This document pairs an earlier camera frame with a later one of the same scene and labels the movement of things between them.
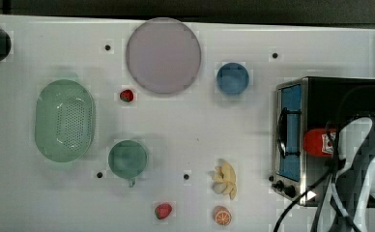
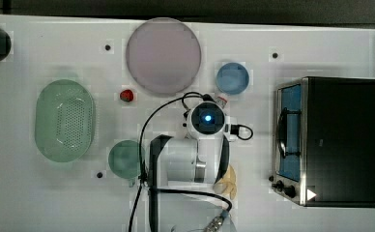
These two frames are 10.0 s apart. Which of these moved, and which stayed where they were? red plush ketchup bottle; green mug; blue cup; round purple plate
Moved: red plush ketchup bottle
Stayed: blue cup; round purple plate; green mug
